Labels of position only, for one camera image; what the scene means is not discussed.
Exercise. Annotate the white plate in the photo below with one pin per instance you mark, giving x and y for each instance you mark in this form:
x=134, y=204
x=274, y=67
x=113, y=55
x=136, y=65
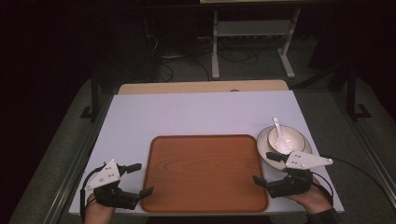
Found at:
x=264, y=149

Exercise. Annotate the white bowl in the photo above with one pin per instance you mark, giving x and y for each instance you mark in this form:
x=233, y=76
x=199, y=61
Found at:
x=294, y=138

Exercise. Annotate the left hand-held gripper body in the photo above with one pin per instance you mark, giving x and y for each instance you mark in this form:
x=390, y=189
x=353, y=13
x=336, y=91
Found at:
x=104, y=176

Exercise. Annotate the brown wooden tray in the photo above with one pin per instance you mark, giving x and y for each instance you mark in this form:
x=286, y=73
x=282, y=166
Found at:
x=204, y=174

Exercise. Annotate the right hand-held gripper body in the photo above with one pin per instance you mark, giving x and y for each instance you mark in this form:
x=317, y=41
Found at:
x=299, y=161

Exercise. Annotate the light wooden table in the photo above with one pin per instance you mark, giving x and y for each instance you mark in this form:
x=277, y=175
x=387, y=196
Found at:
x=202, y=86

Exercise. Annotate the metal floor rail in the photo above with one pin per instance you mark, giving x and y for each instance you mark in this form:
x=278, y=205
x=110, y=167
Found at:
x=71, y=174
x=370, y=149

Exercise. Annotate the black metal stand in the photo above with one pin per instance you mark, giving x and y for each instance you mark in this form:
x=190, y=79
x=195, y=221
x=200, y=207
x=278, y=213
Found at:
x=95, y=99
x=351, y=93

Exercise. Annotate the white table board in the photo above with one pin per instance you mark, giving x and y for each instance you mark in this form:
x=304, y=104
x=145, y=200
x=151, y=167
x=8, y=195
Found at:
x=193, y=112

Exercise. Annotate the person's right hand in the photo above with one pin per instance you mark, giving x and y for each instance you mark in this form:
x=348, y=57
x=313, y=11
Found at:
x=313, y=199

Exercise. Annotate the white ceramic spoon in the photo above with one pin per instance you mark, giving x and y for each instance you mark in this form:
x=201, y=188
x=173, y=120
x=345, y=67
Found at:
x=279, y=133

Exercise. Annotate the person's left hand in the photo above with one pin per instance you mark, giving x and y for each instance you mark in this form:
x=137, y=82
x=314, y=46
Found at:
x=97, y=214

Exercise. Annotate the white metal stand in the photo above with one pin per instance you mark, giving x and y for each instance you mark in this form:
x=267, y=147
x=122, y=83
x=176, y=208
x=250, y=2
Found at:
x=214, y=62

